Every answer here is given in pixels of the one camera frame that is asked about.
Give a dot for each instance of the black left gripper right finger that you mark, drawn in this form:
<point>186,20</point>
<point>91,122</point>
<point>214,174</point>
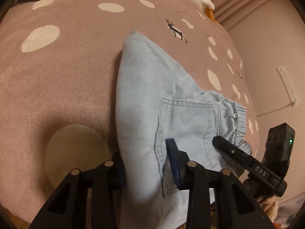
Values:
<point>235,205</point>

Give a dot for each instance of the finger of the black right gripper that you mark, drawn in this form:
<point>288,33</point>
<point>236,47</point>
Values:
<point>265,178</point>

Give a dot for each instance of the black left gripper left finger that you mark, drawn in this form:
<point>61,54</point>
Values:
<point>84,199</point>

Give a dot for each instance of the light blue denim pants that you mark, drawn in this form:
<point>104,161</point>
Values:
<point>156,99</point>

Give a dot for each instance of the pink curtain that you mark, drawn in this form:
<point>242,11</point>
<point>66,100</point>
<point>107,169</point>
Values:
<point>243,2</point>

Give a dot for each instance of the pink polka dot bedspread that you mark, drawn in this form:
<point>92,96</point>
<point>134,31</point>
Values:
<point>59,63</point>

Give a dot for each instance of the white wall power strip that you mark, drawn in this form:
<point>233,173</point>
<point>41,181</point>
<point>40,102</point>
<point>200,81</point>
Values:
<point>289,85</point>

